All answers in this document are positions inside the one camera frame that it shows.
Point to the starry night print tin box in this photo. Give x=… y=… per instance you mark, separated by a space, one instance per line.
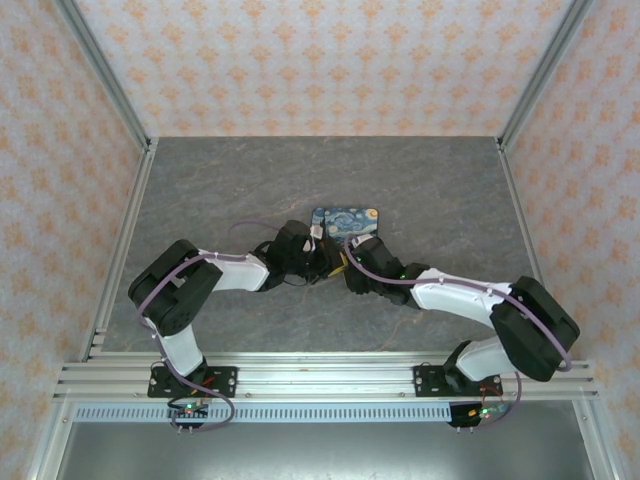
x=350 y=220

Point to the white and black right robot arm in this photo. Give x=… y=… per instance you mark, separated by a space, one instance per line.
x=450 y=295

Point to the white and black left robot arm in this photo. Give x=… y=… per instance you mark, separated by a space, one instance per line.
x=240 y=275

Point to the grey metal panel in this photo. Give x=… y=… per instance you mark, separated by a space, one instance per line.
x=320 y=452

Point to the right controller board with leds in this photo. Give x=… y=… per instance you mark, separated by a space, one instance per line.
x=480 y=414

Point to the controller board with leds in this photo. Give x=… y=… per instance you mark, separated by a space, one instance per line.
x=190 y=412
x=480 y=414

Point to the left controller board with leds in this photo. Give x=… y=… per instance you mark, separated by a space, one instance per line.
x=190 y=412

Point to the aluminium cross rail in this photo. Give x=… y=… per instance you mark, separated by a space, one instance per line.
x=325 y=375

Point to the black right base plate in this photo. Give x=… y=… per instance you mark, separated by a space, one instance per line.
x=425 y=380

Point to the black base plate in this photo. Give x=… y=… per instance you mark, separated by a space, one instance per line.
x=425 y=380
x=222 y=375

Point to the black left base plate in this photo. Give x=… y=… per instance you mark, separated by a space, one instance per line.
x=222 y=375

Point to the aluminium table edge rail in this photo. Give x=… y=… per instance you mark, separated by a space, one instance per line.
x=522 y=220
x=135 y=210

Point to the aluminium upright frame post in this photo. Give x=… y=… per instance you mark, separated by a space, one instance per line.
x=542 y=75
x=105 y=75

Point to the aluminium lower frame post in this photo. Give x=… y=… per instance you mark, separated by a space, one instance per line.
x=50 y=445
x=597 y=450

